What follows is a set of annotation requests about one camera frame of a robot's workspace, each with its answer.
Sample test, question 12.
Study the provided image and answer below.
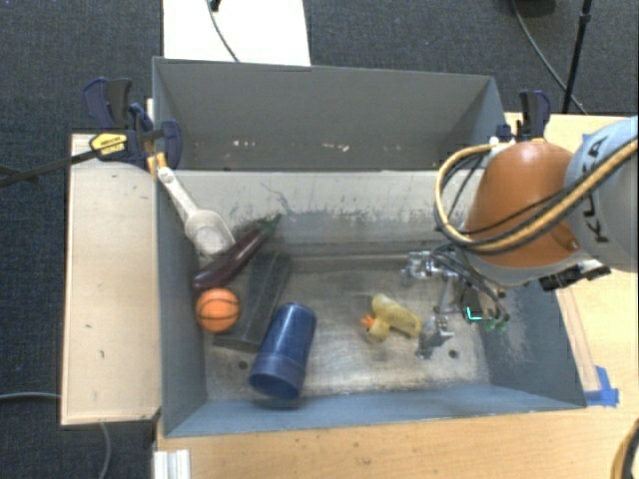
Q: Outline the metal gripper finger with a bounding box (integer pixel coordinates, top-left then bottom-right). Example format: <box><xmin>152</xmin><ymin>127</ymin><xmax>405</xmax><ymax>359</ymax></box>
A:
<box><xmin>400</xmin><ymin>249</ymin><xmax>434</xmax><ymax>288</ymax></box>
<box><xmin>415</xmin><ymin>315</ymin><xmax>455</xmax><ymax>361</ymax></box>

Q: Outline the yellow rubber duck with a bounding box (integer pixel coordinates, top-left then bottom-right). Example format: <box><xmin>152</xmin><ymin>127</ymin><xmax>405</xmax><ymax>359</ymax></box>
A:
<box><xmin>359</xmin><ymin>292</ymin><xmax>425</xmax><ymax>346</ymax></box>

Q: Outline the grey metal bin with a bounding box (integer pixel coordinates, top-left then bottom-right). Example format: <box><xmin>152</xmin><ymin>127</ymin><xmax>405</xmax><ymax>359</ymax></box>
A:
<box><xmin>151</xmin><ymin>56</ymin><xmax>588</xmax><ymax>439</ymax></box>

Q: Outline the blue plastic cup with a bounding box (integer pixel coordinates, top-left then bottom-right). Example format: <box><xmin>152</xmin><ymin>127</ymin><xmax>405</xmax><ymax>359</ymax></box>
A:
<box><xmin>248</xmin><ymin>301</ymin><xmax>319</xmax><ymax>401</ymax></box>

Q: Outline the dark green flat block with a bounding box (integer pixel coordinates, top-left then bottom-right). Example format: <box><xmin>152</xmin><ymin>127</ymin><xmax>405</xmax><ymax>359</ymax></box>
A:
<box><xmin>213</xmin><ymin>250</ymin><xmax>294</xmax><ymax>353</ymax></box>

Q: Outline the purple toy eggplant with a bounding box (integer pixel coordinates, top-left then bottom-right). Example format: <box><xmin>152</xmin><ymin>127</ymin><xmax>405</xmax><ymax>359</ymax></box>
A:
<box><xmin>192</xmin><ymin>214</ymin><xmax>284</xmax><ymax>291</ymax></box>

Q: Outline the orange toy basketball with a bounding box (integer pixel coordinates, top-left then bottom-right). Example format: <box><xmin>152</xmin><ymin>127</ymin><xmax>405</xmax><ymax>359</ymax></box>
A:
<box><xmin>194</xmin><ymin>286</ymin><xmax>243</xmax><ymax>334</ymax></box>

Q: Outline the white plastic scoop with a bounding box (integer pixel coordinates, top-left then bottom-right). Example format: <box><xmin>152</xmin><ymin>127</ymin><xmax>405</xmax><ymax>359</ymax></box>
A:
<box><xmin>156</xmin><ymin>167</ymin><xmax>237</xmax><ymax>257</ymax></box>

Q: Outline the pale wood board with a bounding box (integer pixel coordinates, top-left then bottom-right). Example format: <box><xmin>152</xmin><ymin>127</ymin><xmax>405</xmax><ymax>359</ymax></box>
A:
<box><xmin>60</xmin><ymin>132</ymin><xmax>163</xmax><ymax>426</ymax></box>

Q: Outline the black cylinder on white bracket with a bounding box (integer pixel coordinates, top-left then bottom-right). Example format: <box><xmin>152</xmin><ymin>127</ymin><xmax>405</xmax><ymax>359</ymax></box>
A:
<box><xmin>537</xmin><ymin>260</ymin><xmax>611</xmax><ymax>291</ymax></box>

